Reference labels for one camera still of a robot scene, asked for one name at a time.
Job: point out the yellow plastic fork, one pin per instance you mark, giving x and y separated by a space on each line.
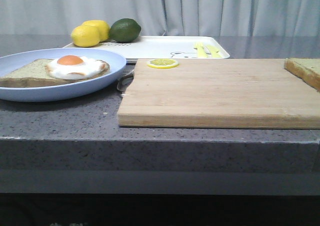
200 50

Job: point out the fried egg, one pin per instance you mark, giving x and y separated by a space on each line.
72 67

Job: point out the grey curtain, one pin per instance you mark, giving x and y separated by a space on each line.
166 17

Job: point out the metal cutting board handle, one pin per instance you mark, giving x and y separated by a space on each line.
124 82

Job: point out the white tray with bear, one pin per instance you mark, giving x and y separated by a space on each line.
148 47

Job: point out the yellow plastic knife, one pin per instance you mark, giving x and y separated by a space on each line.
214 51

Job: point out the front yellow lemon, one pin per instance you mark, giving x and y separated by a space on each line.
85 36

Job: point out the green lime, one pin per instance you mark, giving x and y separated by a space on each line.
124 30

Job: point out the rear yellow lemon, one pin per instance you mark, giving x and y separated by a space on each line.
102 26

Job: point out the wooden cutting board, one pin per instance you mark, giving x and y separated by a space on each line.
219 93

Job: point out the lemon slice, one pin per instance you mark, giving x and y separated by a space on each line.
164 63

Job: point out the yellow lemon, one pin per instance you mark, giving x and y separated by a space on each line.
85 36
102 26

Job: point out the bread slice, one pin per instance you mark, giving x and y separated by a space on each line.
34 75
308 69

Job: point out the light blue plate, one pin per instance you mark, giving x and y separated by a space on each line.
12 62

